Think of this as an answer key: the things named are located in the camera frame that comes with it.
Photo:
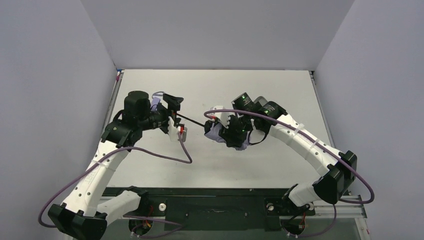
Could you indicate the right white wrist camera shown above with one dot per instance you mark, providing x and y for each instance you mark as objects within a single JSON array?
[{"x": 222, "y": 117}]

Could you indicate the lilac folding umbrella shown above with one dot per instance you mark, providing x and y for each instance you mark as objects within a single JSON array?
[{"x": 216, "y": 134}]

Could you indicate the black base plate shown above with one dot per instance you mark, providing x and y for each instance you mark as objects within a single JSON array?
[{"x": 216, "y": 213}]

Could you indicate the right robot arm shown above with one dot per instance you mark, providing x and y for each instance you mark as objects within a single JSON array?
[{"x": 333, "y": 166}]

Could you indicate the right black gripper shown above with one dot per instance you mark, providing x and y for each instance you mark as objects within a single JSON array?
[{"x": 227, "y": 131}]

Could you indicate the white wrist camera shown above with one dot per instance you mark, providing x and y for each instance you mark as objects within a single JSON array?
[
  {"x": 176, "y": 131},
  {"x": 222, "y": 117}
]

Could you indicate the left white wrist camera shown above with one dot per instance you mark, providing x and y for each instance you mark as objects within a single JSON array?
[{"x": 176, "y": 131}]

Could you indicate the aluminium rail frame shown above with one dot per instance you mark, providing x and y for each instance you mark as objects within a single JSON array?
[{"x": 334, "y": 207}]

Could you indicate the black umbrella case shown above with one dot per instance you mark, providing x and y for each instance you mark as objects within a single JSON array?
[{"x": 260, "y": 101}]

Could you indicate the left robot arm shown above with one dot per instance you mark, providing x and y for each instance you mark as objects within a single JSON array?
[{"x": 81, "y": 215}]

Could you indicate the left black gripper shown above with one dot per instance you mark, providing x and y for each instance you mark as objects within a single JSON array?
[{"x": 171, "y": 112}]

